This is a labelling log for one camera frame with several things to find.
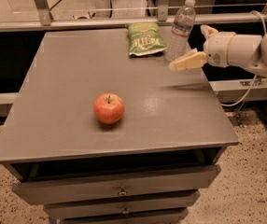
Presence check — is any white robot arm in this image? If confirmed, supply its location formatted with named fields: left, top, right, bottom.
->
left=169, top=25, right=267, bottom=77

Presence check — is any green jalapeno chip bag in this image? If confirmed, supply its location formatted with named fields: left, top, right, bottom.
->
left=127, top=22, right=166, bottom=56

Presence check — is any middle grey drawer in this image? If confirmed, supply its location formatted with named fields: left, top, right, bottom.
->
left=44, top=190, right=200, bottom=219

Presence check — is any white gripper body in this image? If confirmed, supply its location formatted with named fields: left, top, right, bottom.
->
left=204, top=32, right=235, bottom=68

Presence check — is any bottom grey drawer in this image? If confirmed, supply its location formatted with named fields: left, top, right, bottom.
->
left=62, top=208, right=188, bottom=224

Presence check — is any red apple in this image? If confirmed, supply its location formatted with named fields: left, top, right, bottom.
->
left=93, top=93, right=125, bottom=125

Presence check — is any white cable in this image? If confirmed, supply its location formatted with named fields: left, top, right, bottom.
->
left=219, top=10, right=267, bottom=108

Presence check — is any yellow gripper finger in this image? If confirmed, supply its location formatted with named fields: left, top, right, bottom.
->
left=169, top=49, right=207, bottom=71
left=200, top=24, right=218, bottom=39

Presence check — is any top grey drawer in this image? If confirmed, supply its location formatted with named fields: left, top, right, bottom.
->
left=12, top=165, right=220, bottom=204

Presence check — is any clear plastic water bottle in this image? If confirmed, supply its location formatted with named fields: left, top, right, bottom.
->
left=165, top=0, right=196, bottom=62

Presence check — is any grey drawer cabinet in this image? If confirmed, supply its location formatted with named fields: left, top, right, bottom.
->
left=0, top=29, right=238, bottom=224

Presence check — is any grey drawer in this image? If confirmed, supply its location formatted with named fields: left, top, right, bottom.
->
left=44, top=190, right=200, bottom=219
left=62, top=208, right=188, bottom=224
left=12, top=165, right=220, bottom=204

